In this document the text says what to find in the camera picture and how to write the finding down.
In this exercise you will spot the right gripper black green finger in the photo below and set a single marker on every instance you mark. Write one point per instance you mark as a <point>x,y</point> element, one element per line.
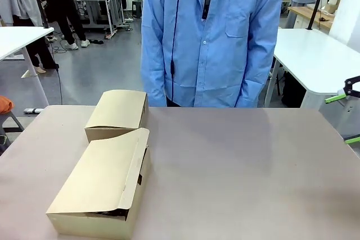
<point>353,140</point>
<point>351,85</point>

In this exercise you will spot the large cardboard box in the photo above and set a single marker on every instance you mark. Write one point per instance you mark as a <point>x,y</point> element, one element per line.
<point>98,178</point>

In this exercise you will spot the small cardboard box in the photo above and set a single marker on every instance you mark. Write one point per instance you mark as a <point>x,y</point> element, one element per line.
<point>121,108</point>

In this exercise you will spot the person's right forearm blue sleeve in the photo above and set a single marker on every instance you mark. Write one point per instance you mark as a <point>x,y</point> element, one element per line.
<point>153,88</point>

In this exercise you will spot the person's left forearm blue sleeve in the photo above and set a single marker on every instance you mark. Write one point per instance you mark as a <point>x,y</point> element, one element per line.
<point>253,88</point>

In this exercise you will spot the grey stool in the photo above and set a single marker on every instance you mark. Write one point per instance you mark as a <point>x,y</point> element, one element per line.
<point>14,120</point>

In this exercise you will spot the white power strip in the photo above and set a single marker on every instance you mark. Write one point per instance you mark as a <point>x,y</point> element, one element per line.
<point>33,110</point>

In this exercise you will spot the white rounded side table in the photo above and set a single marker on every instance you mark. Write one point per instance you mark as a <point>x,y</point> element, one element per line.
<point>309,54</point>

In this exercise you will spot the white plastic container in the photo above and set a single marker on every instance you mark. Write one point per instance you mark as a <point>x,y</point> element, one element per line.
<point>332,4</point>

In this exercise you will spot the wooden top desk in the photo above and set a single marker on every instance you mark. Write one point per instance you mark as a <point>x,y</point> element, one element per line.
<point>303,12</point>

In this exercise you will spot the person in black trousers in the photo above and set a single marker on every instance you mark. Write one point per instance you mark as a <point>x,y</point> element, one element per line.
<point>39,51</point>

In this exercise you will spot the person in blue coat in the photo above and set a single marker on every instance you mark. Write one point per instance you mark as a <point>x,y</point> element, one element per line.
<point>211,54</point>

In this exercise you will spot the person in yellow patterned shirt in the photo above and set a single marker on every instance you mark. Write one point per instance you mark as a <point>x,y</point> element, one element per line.
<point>56,1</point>

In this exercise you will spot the black clip-on microphone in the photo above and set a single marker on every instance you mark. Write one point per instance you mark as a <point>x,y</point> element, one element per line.
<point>206,5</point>

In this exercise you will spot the dark plastic stool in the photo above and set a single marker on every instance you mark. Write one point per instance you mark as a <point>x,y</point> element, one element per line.
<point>137,5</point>

